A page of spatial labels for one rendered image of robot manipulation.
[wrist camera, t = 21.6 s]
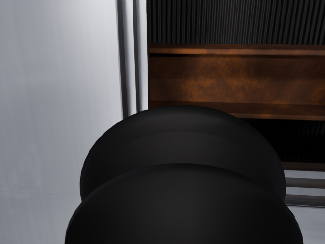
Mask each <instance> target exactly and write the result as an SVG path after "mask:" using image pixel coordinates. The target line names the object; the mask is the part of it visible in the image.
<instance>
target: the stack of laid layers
mask: <svg viewBox="0 0 325 244"><path fill-rule="evenodd" d="M117 8H118V33H119V51H120V68H121V86H122V104H123V119H125V118H127V117H129V116H131V115H133V114H135V113H138V112H140V111H143V110H147V109H151V106H150V53H149V0H117ZM281 163H282V166H283V169H284V173H285V179H286V197H285V202H284V203H285V204H286V205H292V206H309V207H325V164H324V163H301V162H281Z"/></svg>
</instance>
